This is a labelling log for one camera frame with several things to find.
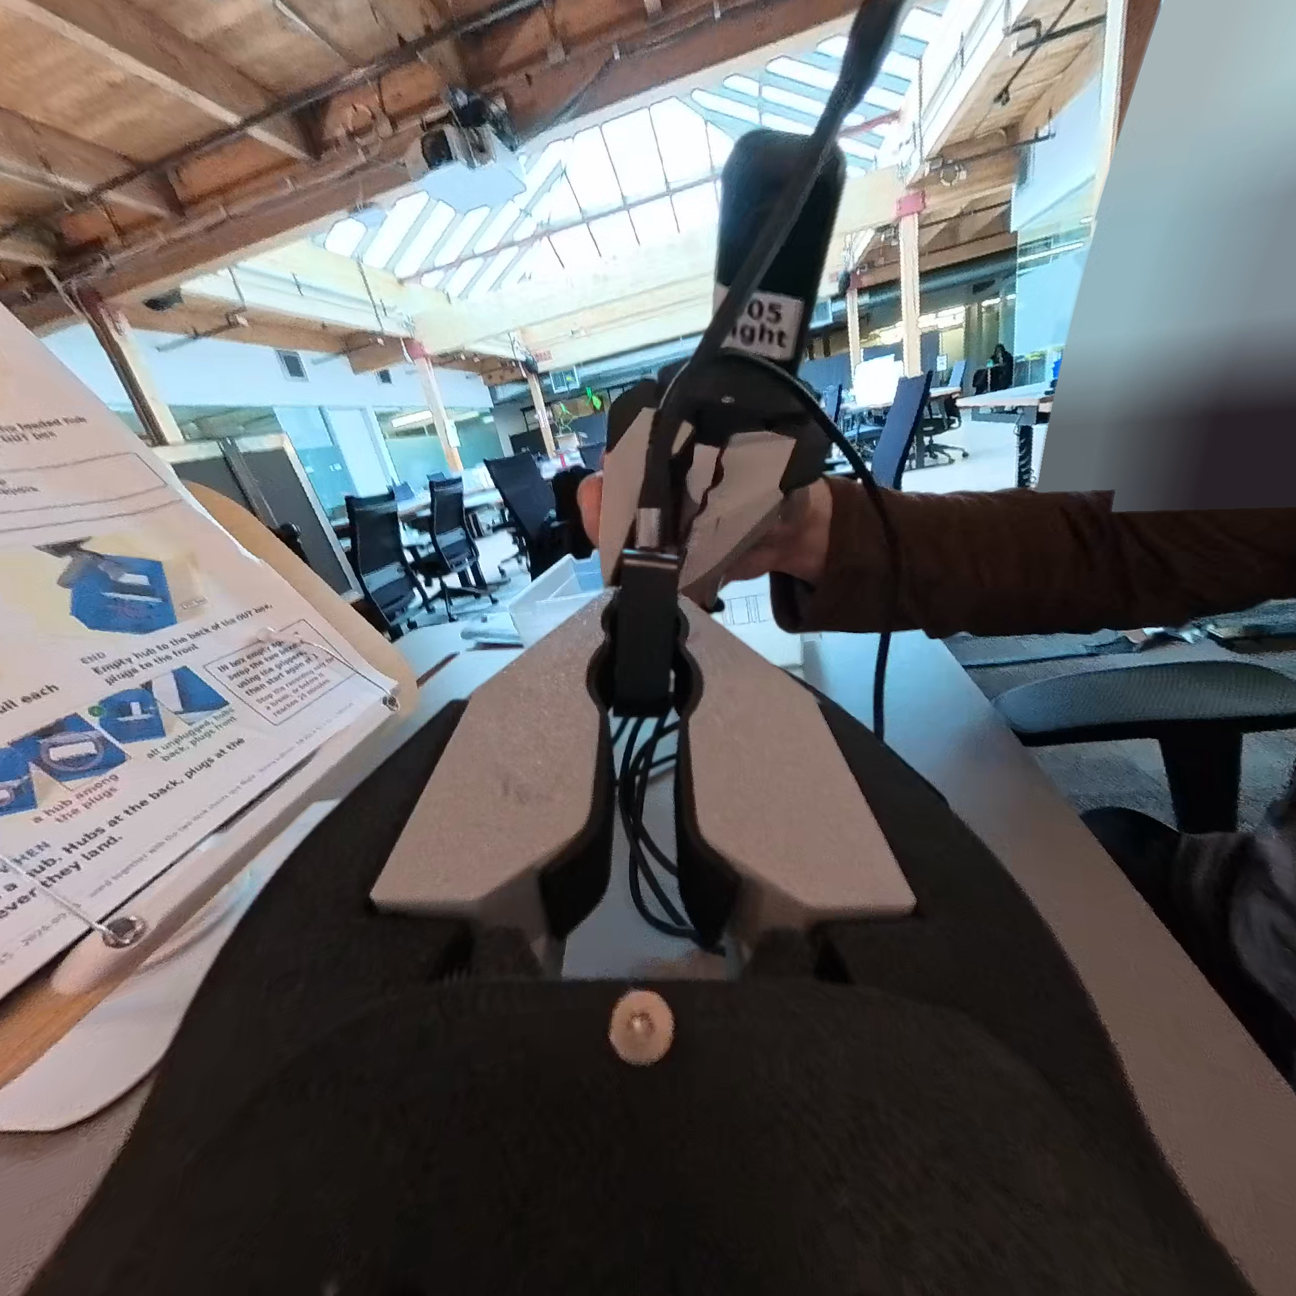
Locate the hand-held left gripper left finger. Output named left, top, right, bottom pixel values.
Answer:
left=370, top=595, right=621, bottom=976

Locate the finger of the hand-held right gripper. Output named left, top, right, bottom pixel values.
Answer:
left=596, top=408, right=675, bottom=587
left=676, top=433, right=803, bottom=601

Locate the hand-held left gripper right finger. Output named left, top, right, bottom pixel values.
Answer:
left=672, top=595, right=922, bottom=965

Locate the black cable with grey plug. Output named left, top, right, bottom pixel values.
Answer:
left=631, top=0, right=912, bottom=556

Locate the thin black hub cable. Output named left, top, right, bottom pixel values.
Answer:
left=604, top=709, right=733, bottom=959

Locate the black USB cable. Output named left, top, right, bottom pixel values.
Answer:
left=769, top=359, right=903, bottom=745

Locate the black USB hub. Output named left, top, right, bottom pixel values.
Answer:
left=604, top=547, right=681, bottom=710

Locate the person's right forearm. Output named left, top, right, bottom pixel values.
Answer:
left=770, top=475, right=1296, bottom=641

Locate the person's right hand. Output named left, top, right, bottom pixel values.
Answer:
left=575, top=467, right=834, bottom=609

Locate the green plant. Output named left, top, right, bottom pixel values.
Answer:
left=554, top=388, right=608, bottom=452

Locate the black office chair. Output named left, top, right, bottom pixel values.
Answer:
left=482, top=454, right=571, bottom=583
left=422, top=474, right=502, bottom=612
left=341, top=490, right=432, bottom=637

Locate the dark blue office chair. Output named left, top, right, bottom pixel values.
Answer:
left=868, top=369, right=965, bottom=493

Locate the wooden sign board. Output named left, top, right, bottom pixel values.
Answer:
left=0, top=475, right=467, bottom=1090

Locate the dark swivel office chair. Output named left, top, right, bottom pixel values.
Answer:
left=992, top=656, right=1296, bottom=837

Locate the printed instruction sheet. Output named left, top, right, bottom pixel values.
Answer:
left=0, top=301, right=401, bottom=1004

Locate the person's own clothed body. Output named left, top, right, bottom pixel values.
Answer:
left=1077, top=770, right=1296, bottom=1080

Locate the white sign stand base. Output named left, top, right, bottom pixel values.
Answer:
left=0, top=1053, right=163, bottom=1134

